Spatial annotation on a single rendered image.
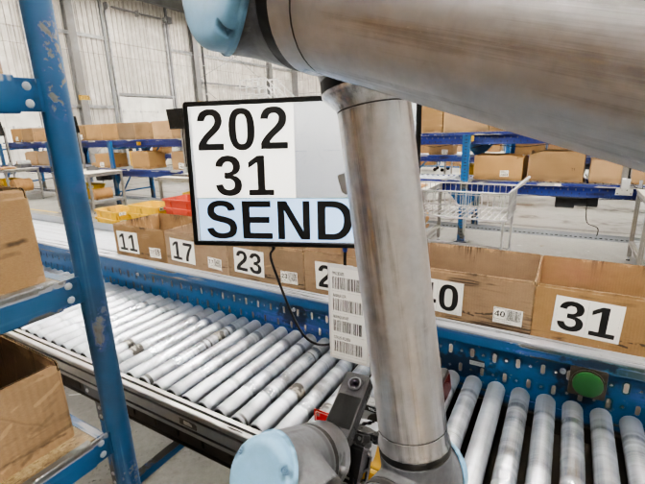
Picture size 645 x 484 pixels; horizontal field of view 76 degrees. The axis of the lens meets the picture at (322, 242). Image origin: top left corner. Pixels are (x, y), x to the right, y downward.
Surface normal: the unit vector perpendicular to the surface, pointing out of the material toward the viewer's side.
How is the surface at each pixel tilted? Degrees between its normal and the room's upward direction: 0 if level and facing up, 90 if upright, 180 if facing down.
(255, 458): 58
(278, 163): 86
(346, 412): 27
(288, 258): 90
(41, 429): 91
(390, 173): 81
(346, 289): 90
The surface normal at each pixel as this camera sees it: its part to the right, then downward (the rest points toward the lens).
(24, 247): 0.86, 0.11
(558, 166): -0.55, 0.23
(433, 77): -0.66, 0.71
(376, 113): -0.10, 0.13
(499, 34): -0.72, 0.43
